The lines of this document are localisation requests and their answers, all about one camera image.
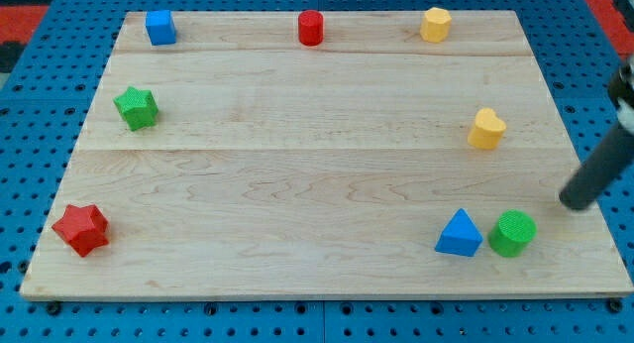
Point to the green cylinder block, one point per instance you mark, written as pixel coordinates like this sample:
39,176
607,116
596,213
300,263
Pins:
513,231

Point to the yellow hexagon block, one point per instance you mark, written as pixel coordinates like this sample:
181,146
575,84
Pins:
435,25

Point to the red star block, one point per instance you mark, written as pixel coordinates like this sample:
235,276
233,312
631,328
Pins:
82,228

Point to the wooden board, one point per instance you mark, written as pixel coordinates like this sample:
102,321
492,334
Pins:
277,171

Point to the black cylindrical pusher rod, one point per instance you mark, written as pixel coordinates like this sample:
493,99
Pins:
600,169

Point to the yellow heart block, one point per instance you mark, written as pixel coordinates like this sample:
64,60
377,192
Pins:
487,130

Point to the blue cube block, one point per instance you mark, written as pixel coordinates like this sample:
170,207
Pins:
160,27

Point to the green star block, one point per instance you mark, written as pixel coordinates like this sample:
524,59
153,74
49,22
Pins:
137,108

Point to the red cylinder block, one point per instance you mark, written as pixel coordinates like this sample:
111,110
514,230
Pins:
310,28

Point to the blue triangle block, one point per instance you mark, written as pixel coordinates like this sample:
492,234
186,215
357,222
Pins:
460,236

